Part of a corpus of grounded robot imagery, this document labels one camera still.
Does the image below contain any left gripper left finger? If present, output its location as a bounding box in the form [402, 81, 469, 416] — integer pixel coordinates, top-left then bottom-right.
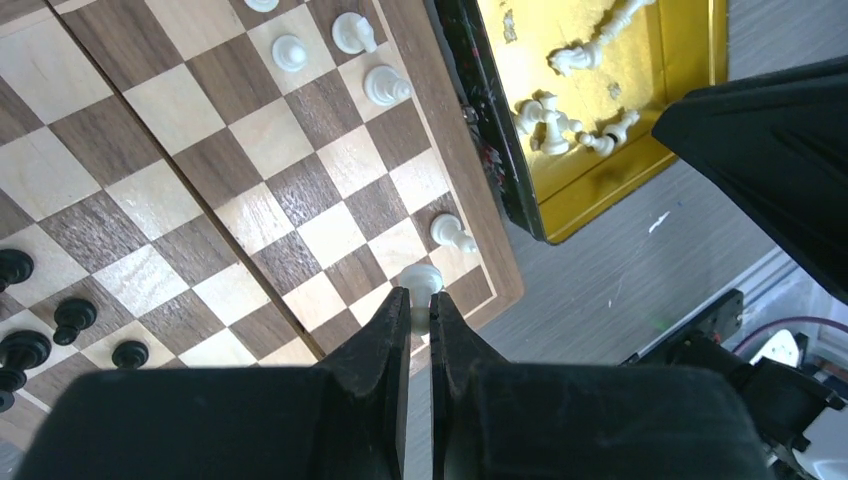
[16, 287, 410, 479]

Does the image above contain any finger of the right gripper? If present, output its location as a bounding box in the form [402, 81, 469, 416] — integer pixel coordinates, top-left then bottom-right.
[652, 56, 847, 302]

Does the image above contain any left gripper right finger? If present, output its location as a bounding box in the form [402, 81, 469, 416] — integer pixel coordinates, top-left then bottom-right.
[429, 292, 770, 479]

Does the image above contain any white chess pawn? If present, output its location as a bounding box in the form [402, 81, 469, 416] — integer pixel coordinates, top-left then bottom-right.
[245, 0, 279, 13]
[271, 34, 308, 72]
[398, 264, 444, 336]

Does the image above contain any wooden chess board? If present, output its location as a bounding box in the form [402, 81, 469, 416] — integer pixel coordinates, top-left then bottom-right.
[1, 1, 524, 448]

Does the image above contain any white chess piece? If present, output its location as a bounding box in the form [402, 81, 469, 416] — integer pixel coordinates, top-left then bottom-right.
[331, 12, 377, 55]
[363, 65, 412, 107]

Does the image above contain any black chess pawn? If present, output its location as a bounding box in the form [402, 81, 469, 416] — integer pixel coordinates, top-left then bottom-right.
[111, 340, 149, 370]
[53, 298, 97, 346]

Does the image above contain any black chess rook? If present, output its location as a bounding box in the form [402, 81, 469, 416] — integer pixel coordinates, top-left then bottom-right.
[1, 330, 52, 412]

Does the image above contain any black chess knight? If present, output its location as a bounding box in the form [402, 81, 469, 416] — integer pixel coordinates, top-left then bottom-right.
[0, 249, 34, 292]

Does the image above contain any gold tin tray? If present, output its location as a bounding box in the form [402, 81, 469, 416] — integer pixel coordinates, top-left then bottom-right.
[435, 1, 728, 245]

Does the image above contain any white pawn near fingers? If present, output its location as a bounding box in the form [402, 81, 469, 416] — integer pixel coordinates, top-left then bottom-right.
[578, 110, 641, 157]

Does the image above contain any white knight in tin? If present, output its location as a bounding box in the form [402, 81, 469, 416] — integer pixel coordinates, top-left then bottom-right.
[548, 42, 603, 77]

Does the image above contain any white bishop in tin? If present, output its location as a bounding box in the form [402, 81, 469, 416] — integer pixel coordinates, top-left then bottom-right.
[597, 0, 656, 46]

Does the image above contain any white piece under king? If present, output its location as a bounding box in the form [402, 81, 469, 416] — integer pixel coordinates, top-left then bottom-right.
[514, 100, 544, 135]

